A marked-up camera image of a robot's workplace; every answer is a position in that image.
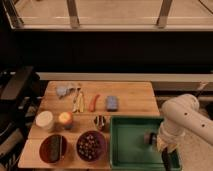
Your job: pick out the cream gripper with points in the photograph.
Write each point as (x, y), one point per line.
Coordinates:
(163, 145)

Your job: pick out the black dish brush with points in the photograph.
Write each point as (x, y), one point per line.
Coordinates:
(150, 138)

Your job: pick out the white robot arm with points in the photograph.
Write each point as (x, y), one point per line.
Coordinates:
(182, 113)

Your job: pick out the green plastic tray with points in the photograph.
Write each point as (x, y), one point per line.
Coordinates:
(128, 151)

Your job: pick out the blue sponge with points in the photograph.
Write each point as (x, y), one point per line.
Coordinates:
(112, 103)

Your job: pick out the small dark striped cup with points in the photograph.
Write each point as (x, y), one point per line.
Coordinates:
(100, 122)

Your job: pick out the red bowl with nuts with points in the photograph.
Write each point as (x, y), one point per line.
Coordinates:
(91, 146)

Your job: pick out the orange carrot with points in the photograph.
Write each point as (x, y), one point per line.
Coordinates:
(92, 105)

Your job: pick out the yellow peeler tool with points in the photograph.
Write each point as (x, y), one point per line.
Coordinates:
(78, 101)

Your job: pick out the orange apple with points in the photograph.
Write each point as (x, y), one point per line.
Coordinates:
(66, 120)

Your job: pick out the red bowl with dark block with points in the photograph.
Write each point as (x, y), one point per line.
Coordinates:
(53, 148)

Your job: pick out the grey blue cloth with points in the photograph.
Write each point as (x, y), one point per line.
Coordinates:
(62, 91)

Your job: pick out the white lidded jar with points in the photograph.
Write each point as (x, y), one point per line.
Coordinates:
(45, 121)

